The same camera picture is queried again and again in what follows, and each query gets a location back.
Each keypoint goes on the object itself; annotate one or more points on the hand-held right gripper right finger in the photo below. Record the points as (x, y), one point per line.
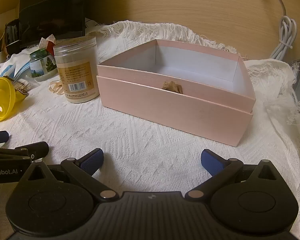
(213, 162)

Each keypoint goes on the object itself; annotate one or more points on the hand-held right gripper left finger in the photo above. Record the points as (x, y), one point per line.
(92, 160)

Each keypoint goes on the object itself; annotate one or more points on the beige ribbon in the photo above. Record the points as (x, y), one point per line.
(56, 87)

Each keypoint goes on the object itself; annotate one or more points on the blue face mask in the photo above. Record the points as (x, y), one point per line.
(17, 70)

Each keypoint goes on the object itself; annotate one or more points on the red packet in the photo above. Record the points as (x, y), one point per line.
(50, 48)

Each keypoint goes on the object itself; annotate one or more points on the white fringed blanket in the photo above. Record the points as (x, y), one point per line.
(140, 140)

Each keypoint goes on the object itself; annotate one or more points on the bundle of cotton swabs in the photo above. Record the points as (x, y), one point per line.
(23, 85)

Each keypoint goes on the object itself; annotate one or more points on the small glass jar green lid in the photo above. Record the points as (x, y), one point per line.
(43, 67)

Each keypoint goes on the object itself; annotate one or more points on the white plastic wrapper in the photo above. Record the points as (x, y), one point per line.
(16, 57)

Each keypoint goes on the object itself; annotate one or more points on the clear plastic powder jar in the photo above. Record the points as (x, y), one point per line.
(76, 75)

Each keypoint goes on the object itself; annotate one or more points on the beige ribbon bow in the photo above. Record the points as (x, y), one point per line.
(172, 87)

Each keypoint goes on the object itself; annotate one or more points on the black mug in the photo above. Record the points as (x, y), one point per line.
(12, 36)

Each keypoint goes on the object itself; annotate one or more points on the crumpled white tissue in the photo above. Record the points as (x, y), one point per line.
(45, 41)

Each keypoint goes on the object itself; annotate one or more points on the black monitor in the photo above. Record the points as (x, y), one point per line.
(52, 12)

